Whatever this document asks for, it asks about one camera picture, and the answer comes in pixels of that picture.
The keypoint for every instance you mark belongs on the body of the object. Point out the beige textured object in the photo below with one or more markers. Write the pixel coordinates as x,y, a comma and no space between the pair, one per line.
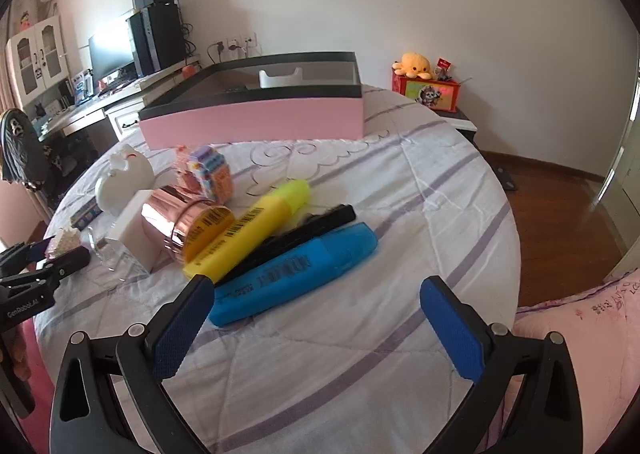
62,239

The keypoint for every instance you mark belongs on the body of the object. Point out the blue patterned slim box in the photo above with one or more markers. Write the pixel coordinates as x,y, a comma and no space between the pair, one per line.
84,213

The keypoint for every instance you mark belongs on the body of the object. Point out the white glass-door cabinet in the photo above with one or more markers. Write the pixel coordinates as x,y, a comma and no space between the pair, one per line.
37,57

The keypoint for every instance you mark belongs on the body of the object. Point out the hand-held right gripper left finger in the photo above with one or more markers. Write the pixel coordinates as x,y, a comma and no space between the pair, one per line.
182,329

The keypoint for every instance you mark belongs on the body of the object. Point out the pink floral cloth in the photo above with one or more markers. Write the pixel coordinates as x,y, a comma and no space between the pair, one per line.
40,384

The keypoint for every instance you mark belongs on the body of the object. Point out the white animal figurine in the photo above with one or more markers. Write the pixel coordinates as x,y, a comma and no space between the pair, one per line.
122,179

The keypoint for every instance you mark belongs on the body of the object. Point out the computer monitor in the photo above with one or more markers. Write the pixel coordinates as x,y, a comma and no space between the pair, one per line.
112,52

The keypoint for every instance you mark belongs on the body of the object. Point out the pink box with dark rim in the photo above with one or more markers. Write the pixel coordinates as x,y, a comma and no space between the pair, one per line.
250,122

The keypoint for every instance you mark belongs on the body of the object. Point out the colourful brick toy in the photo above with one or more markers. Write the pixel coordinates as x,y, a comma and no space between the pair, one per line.
212,174

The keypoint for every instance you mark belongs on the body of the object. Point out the blue highlighter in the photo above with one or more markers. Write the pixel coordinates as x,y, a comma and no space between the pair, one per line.
295,269

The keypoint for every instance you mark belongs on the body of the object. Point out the white desk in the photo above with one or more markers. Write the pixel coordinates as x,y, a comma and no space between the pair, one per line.
95,104

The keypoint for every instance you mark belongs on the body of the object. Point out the clear plastic stand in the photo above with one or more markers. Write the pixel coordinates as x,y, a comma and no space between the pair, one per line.
107,251

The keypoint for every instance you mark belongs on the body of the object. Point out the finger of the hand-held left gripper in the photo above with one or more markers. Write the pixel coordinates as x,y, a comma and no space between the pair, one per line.
30,251
65,264

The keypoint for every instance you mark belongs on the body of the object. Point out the white square block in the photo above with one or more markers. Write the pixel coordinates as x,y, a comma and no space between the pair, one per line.
132,231

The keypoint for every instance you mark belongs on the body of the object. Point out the blue box on desk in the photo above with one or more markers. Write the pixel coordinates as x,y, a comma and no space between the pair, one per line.
82,87

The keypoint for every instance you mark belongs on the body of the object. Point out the rose gold foil roll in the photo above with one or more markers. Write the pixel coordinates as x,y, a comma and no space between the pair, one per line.
185,226

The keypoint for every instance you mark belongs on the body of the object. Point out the pink blanket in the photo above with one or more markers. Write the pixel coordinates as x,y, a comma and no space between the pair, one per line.
590,359

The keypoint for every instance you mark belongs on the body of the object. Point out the yellow highlighter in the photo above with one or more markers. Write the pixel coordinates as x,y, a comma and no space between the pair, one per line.
250,229

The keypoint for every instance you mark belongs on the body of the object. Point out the black office chair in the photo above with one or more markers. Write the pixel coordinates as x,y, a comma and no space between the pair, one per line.
17,144

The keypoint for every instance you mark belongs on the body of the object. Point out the white striped quilt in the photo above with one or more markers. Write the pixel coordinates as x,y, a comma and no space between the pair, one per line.
350,359

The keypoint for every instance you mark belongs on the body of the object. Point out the red printed tin box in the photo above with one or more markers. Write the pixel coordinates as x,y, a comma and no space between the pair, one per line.
430,93

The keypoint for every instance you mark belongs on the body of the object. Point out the black hair clip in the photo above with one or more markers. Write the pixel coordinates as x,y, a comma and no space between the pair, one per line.
300,231

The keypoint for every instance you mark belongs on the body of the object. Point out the yellow octopus plush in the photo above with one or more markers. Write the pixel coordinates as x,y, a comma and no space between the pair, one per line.
412,65

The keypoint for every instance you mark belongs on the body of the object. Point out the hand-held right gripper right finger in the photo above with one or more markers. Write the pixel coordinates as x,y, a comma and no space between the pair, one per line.
452,329

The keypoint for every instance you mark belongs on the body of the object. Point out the black computer tower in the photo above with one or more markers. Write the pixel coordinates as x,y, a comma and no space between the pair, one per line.
155,39

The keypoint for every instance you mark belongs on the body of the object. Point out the wall socket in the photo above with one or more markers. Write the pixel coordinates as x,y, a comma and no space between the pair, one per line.
240,42

